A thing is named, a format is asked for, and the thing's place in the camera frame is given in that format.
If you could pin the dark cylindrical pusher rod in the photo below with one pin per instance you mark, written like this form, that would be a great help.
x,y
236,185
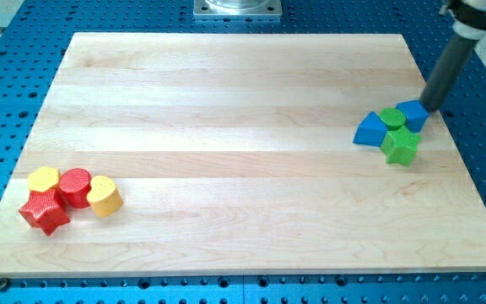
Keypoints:
x,y
455,56

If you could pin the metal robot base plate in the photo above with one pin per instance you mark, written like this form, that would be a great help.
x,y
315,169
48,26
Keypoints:
x,y
209,9

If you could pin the red star block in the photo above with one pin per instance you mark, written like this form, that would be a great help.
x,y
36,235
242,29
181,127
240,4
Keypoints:
x,y
45,211

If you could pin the blue triangle block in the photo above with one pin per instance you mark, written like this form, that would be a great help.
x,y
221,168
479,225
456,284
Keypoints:
x,y
371,131

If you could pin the left board clamp screw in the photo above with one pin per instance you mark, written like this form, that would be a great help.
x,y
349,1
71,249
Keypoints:
x,y
4,284

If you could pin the blue cube block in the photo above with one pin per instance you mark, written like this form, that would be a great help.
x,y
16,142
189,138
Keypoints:
x,y
416,115

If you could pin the yellow heart block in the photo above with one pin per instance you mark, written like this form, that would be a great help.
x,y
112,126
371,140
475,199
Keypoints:
x,y
103,197

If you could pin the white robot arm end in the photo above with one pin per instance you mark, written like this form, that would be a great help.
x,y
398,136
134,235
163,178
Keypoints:
x,y
469,17

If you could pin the wooden board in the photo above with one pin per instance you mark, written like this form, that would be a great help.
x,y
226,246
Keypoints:
x,y
234,154

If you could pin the yellow hexagon block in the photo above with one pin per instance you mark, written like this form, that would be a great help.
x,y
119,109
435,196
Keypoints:
x,y
43,179

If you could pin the green star block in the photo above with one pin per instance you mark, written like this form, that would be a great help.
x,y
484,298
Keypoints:
x,y
400,146

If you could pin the green circle block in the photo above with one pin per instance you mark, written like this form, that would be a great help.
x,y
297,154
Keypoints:
x,y
392,118

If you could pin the red circle block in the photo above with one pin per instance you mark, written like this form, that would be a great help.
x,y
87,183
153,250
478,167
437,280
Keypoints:
x,y
74,186

